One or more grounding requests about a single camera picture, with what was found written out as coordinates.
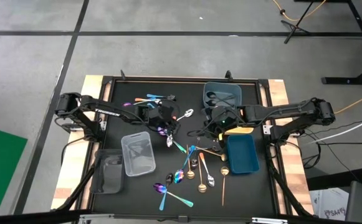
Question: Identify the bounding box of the green floor mat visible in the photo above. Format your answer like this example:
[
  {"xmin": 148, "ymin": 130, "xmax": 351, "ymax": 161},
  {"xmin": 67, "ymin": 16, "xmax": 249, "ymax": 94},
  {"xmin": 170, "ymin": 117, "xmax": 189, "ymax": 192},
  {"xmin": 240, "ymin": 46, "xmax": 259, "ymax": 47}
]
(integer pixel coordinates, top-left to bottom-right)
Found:
[{"xmin": 0, "ymin": 124, "xmax": 29, "ymax": 218}]

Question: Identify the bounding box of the smoky grey plastic bin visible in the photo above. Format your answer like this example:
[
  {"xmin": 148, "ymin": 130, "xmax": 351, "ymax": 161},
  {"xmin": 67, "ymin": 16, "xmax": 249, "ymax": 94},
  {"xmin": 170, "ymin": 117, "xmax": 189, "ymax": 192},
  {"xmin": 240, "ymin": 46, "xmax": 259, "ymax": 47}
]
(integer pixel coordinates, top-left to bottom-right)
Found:
[{"xmin": 89, "ymin": 148, "xmax": 126, "ymax": 195}]

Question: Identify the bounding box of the clear plastic bin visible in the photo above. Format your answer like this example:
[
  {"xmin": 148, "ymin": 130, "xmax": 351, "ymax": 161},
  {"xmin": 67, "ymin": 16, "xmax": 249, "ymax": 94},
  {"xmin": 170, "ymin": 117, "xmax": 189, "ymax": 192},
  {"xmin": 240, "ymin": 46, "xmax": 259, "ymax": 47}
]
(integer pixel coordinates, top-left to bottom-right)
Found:
[{"xmin": 120, "ymin": 131, "xmax": 157, "ymax": 177}]

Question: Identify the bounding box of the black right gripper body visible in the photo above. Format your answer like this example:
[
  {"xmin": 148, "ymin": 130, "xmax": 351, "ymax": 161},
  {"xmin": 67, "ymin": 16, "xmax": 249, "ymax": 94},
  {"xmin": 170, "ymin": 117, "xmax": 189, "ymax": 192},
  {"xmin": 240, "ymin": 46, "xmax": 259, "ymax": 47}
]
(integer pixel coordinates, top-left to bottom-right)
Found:
[{"xmin": 202, "ymin": 124, "xmax": 231, "ymax": 142}]

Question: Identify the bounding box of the white cable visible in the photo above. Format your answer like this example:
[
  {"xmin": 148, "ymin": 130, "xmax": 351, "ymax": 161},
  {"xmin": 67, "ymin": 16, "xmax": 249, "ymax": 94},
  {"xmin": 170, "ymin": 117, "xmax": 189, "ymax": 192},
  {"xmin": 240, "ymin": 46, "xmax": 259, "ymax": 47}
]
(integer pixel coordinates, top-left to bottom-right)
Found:
[{"xmin": 305, "ymin": 111, "xmax": 362, "ymax": 145}]

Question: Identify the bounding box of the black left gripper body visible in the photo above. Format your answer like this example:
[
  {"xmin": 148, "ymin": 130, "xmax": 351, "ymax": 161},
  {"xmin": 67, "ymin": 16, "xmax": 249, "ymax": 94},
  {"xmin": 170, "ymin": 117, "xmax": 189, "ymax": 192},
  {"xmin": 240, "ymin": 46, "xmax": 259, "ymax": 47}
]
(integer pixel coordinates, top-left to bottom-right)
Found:
[{"xmin": 151, "ymin": 104, "xmax": 181, "ymax": 128}]

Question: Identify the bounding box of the long rose gold spoon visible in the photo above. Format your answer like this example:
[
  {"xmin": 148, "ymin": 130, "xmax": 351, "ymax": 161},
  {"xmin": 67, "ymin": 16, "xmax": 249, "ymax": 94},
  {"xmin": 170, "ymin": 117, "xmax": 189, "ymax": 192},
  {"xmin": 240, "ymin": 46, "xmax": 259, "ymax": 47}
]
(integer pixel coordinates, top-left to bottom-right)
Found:
[{"xmin": 220, "ymin": 166, "xmax": 231, "ymax": 207}]

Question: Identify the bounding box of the slate blue plastic bin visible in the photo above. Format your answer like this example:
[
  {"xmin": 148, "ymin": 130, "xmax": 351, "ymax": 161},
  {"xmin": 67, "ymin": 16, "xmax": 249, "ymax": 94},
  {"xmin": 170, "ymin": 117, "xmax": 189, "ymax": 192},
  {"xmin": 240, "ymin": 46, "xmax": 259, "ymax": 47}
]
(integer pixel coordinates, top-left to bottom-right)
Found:
[{"xmin": 202, "ymin": 81, "xmax": 242, "ymax": 110}]

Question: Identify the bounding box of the black tripod stand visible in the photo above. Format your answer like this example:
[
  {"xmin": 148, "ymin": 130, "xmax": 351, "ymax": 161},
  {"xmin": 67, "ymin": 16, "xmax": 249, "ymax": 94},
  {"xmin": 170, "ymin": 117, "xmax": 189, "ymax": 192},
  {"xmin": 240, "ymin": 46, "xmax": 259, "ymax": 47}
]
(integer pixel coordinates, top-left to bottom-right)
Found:
[{"xmin": 280, "ymin": 0, "xmax": 316, "ymax": 45}]

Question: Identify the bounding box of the orange extension cable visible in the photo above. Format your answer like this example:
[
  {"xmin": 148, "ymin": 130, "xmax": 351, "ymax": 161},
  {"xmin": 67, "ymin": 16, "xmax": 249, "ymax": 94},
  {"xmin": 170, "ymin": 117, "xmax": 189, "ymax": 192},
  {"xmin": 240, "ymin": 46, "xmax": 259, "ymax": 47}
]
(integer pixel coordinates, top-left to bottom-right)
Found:
[
  {"xmin": 272, "ymin": 0, "xmax": 328, "ymax": 22},
  {"xmin": 335, "ymin": 88, "xmax": 362, "ymax": 114}
]

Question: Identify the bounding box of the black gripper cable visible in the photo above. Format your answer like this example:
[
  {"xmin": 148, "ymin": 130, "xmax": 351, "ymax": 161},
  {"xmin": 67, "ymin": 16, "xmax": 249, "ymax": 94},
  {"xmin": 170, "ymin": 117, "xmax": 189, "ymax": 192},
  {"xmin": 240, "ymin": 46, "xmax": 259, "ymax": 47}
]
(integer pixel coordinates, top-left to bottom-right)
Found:
[{"xmin": 186, "ymin": 128, "xmax": 211, "ymax": 139}]

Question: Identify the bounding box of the white printed cardboard box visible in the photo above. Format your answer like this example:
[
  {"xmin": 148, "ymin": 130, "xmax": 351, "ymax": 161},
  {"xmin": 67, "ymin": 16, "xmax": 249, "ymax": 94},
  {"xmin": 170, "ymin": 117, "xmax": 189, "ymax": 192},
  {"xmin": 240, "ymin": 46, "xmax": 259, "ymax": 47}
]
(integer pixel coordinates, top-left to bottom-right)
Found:
[{"xmin": 309, "ymin": 187, "xmax": 349, "ymax": 222}]

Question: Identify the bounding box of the yellow plastic bin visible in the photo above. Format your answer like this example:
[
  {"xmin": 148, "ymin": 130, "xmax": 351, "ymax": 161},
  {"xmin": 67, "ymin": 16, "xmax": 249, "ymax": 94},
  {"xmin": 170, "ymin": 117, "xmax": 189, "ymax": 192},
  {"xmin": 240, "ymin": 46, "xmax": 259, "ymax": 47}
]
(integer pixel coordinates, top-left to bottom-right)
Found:
[{"xmin": 223, "ymin": 126, "xmax": 255, "ymax": 136}]

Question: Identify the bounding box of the dark blue plastic bin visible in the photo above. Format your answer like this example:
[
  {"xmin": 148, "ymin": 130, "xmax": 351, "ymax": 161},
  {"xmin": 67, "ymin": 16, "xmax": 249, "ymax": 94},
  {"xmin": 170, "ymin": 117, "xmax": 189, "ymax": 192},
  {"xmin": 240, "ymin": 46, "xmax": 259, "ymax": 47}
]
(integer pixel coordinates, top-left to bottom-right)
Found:
[{"xmin": 226, "ymin": 134, "xmax": 260, "ymax": 174}]

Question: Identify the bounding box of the black desk leg frame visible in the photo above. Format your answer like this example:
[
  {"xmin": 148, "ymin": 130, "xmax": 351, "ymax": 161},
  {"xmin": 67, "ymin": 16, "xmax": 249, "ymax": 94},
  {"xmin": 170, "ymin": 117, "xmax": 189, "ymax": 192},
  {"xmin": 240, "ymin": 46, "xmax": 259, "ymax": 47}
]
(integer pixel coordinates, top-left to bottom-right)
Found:
[{"xmin": 320, "ymin": 0, "xmax": 362, "ymax": 86}]

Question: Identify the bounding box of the black table mat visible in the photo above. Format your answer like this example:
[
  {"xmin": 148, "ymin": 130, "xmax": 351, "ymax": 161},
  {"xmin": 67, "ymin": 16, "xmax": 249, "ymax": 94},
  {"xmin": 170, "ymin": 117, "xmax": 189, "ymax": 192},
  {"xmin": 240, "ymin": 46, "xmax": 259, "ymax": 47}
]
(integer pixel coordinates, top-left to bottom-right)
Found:
[{"xmin": 90, "ymin": 77, "xmax": 277, "ymax": 218}]

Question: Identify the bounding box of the silver metal bracket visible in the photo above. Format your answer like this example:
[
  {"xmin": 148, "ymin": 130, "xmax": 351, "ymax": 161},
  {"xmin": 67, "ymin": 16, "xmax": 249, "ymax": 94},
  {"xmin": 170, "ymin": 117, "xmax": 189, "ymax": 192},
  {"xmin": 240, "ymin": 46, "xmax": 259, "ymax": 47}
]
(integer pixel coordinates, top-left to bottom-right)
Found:
[{"xmin": 250, "ymin": 217, "xmax": 290, "ymax": 224}]

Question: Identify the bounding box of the black rig crossbar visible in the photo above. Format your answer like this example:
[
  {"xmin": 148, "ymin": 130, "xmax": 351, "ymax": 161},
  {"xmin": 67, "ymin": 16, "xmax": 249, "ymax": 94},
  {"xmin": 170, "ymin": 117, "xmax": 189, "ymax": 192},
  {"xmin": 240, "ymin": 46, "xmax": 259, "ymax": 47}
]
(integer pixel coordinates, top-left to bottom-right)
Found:
[{"xmin": 0, "ymin": 208, "xmax": 362, "ymax": 224}]

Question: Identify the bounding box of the dark grey office chair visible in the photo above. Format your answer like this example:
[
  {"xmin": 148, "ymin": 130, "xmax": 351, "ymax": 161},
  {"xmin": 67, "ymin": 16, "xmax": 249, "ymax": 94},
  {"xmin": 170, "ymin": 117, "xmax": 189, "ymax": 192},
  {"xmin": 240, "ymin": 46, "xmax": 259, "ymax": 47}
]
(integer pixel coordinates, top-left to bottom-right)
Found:
[{"xmin": 344, "ymin": 101, "xmax": 362, "ymax": 224}]

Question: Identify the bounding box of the orange-handled silver spoon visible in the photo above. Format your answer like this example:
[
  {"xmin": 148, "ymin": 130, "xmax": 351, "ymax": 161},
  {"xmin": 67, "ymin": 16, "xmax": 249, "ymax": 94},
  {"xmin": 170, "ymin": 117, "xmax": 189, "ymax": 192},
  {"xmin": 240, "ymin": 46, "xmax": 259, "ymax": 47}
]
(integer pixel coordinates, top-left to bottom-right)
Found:
[
  {"xmin": 176, "ymin": 108, "xmax": 195, "ymax": 121},
  {"xmin": 134, "ymin": 98, "xmax": 163, "ymax": 106},
  {"xmin": 198, "ymin": 152, "xmax": 216, "ymax": 188}
]

